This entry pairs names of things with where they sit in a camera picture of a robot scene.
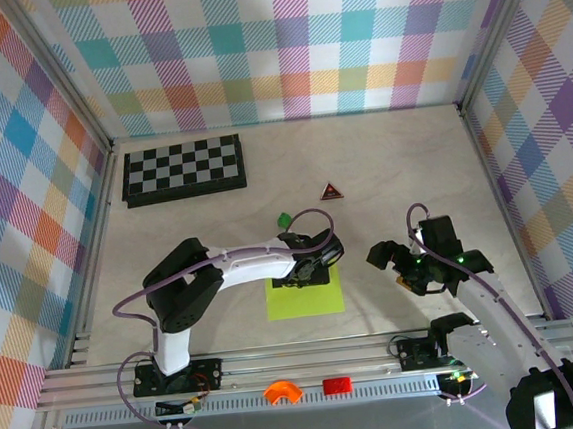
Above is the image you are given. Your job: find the lime green paper sheet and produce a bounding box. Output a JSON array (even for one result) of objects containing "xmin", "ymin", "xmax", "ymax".
[{"xmin": 262, "ymin": 264, "xmax": 346, "ymax": 323}]

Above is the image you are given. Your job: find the small circuit board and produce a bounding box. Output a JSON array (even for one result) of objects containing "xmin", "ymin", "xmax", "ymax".
[
  {"xmin": 438, "ymin": 368, "xmax": 477, "ymax": 398},
  {"xmin": 154, "ymin": 395, "xmax": 205, "ymax": 419}
]

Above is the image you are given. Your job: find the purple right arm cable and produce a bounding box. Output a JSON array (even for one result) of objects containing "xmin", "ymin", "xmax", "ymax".
[{"xmin": 404, "ymin": 189, "xmax": 573, "ymax": 429}]

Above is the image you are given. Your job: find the orange curved plastic piece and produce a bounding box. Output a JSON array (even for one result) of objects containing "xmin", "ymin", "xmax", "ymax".
[{"xmin": 261, "ymin": 378, "xmax": 306, "ymax": 408}]

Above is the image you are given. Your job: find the red plastic block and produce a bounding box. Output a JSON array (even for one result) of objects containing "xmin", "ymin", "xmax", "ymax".
[{"xmin": 321, "ymin": 375, "xmax": 354, "ymax": 397}]

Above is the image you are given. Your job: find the long aluminium base rail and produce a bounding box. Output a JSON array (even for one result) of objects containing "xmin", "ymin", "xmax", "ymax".
[{"xmin": 33, "ymin": 318, "xmax": 573, "ymax": 414}]

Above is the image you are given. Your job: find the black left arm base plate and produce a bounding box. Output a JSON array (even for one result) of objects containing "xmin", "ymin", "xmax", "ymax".
[{"xmin": 131, "ymin": 356, "xmax": 227, "ymax": 398}]

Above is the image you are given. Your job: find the aluminium frame post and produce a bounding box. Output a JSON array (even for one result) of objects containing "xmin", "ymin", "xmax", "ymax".
[
  {"xmin": 446, "ymin": 0, "xmax": 557, "ymax": 113},
  {"xmin": 0, "ymin": 0, "xmax": 116, "ymax": 159}
]

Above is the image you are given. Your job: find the slotted grey cable duct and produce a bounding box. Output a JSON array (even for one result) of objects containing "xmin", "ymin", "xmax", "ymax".
[{"xmin": 61, "ymin": 375, "xmax": 484, "ymax": 429}]

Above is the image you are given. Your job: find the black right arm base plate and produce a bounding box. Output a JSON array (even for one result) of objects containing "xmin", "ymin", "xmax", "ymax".
[{"xmin": 395, "ymin": 332, "xmax": 461, "ymax": 372}]

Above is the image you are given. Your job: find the aluminium side rail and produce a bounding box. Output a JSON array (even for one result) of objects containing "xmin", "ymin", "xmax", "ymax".
[
  {"xmin": 45, "ymin": 138, "xmax": 136, "ymax": 369},
  {"xmin": 455, "ymin": 96, "xmax": 551, "ymax": 327}
]

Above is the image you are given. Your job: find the red and black triangular piece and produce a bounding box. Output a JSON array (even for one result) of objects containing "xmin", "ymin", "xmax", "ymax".
[{"xmin": 318, "ymin": 179, "xmax": 345, "ymax": 202}]

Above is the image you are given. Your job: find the black and grey chessboard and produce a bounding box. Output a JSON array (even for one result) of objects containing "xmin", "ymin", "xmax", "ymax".
[{"xmin": 117, "ymin": 132, "xmax": 250, "ymax": 211}]

